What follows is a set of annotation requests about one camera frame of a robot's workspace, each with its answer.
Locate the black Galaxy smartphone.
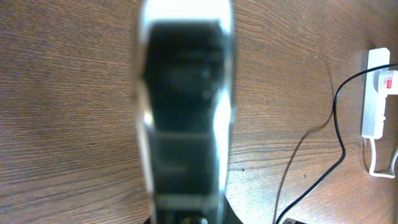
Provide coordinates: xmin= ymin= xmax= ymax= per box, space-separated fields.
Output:
xmin=134 ymin=1 xmax=235 ymax=223

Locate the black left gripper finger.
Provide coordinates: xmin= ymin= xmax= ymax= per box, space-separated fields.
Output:
xmin=222 ymin=196 xmax=243 ymax=224

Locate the black charger cable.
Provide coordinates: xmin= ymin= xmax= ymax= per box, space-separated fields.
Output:
xmin=275 ymin=63 xmax=398 ymax=224

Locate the white power strip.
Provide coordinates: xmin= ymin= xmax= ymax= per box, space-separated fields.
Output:
xmin=361 ymin=47 xmax=391 ymax=139

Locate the white power strip cord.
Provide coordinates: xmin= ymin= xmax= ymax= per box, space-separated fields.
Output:
xmin=363 ymin=136 xmax=398 ymax=179

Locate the white USB charger plug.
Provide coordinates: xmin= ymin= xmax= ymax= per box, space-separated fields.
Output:
xmin=377 ymin=70 xmax=398 ymax=95

